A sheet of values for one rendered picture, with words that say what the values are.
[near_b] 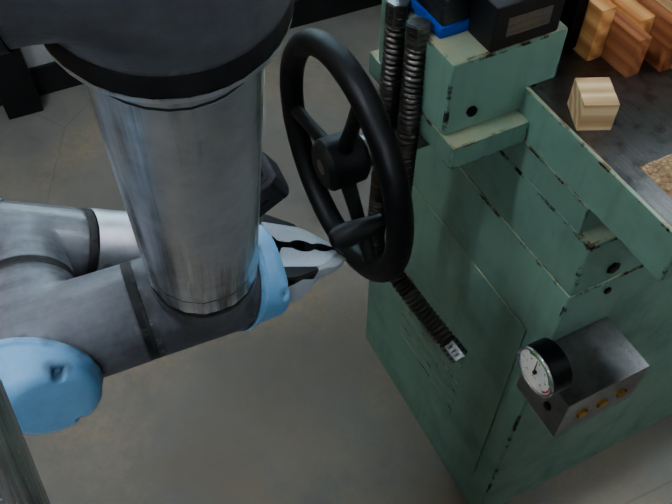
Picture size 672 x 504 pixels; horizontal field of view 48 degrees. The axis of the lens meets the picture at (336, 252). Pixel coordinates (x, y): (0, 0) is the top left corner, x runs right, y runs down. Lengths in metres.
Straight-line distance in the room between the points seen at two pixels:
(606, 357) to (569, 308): 0.09
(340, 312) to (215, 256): 1.27
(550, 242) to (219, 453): 0.89
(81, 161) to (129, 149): 1.77
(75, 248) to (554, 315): 0.55
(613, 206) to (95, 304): 0.48
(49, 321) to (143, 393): 1.10
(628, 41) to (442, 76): 0.20
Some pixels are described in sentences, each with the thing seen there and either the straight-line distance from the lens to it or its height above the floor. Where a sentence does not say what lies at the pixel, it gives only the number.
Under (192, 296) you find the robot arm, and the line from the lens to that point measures 0.48.
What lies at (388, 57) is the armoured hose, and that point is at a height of 0.91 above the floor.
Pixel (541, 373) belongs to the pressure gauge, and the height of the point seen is 0.67.
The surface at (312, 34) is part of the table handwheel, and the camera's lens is 0.79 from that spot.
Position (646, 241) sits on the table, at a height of 0.87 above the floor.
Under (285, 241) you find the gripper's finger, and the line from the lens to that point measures 0.72.
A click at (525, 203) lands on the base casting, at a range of 0.88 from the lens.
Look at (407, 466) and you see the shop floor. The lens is 1.53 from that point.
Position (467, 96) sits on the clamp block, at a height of 0.92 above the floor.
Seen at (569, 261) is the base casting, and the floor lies 0.76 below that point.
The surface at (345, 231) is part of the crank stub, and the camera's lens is 0.73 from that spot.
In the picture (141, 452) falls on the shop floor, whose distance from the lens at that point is 1.58.
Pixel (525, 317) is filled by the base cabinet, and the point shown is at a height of 0.61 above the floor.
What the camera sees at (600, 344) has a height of 0.62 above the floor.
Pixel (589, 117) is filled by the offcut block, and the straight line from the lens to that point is 0.77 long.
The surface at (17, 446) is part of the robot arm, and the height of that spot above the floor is 1.19.
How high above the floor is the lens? 1.40
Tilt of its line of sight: 52 degrees down
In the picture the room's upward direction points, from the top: straight up
